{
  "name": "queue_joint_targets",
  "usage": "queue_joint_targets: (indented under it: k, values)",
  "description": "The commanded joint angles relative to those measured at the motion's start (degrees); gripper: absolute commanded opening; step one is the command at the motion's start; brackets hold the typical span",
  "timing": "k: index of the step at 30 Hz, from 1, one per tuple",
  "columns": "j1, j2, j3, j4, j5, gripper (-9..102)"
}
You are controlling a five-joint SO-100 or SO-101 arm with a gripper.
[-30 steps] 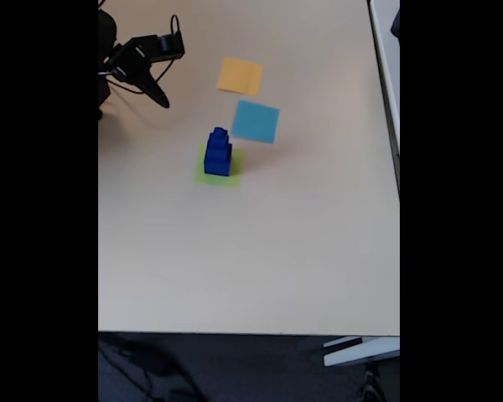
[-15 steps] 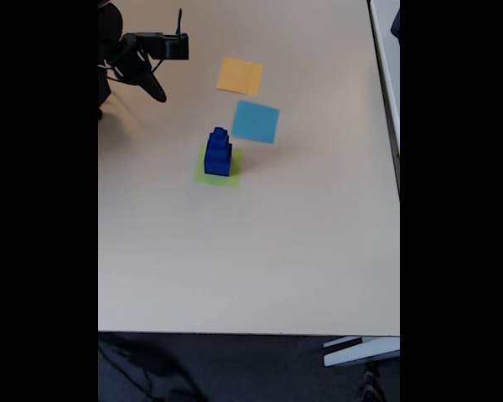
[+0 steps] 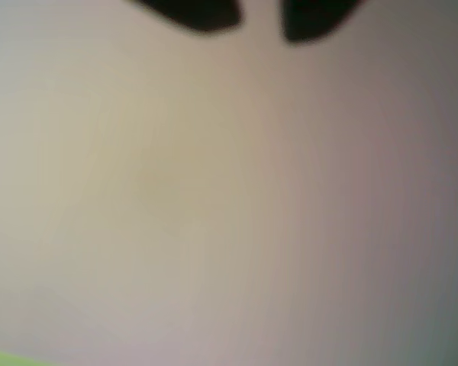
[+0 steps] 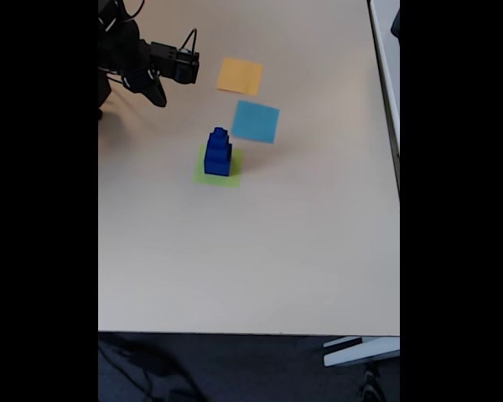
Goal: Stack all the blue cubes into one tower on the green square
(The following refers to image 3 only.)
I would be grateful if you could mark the green paper square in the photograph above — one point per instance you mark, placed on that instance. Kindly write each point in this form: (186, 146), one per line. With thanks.
(4, 360)

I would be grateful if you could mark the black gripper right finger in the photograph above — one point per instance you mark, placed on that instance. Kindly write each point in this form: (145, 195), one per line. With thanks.
(313, 19)

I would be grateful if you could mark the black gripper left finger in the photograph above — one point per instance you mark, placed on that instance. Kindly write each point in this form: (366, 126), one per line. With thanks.
(198, 13)

